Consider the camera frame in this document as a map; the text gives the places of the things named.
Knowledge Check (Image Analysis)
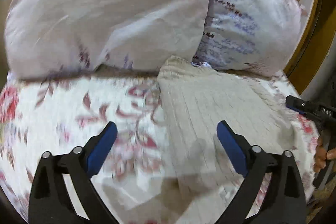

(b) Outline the cream knitted small garment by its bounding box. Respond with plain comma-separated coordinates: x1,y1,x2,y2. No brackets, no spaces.
99,54,300,224

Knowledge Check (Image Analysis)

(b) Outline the right hand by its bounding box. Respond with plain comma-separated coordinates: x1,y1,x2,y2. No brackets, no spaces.
313,137,336,173

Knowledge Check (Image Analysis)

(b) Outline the floral quilted bedspread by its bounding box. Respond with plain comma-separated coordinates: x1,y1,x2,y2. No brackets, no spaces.
1,76,318,221

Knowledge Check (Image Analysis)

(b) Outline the pink pillow with blue print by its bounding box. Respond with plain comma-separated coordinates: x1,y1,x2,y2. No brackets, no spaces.
193,0,301,77

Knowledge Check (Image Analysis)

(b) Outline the wooden bed headboard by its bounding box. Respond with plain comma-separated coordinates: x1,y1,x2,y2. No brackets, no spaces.
284,0,335,99

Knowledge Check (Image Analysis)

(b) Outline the pink pillow with green spot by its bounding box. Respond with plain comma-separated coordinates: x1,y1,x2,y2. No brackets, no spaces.
4,0,209,79

